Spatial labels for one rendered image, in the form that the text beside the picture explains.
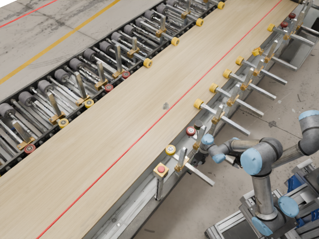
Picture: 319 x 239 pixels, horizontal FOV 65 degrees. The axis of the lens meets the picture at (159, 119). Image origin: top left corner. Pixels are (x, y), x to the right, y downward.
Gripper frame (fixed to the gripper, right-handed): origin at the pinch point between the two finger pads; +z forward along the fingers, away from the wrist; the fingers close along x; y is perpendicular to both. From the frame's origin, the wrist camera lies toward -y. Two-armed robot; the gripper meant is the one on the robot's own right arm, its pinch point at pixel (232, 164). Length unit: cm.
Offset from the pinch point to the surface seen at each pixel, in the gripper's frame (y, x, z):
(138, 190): -49, -59, 21
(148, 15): -184, 110, 0
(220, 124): -29.8, 36.0, 12.6
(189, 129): -43.8, -0.5, -7.8
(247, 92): -30, 90, 13
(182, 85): -78, 37, -7
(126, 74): -127, 12, -8
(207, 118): -45, 40, 21
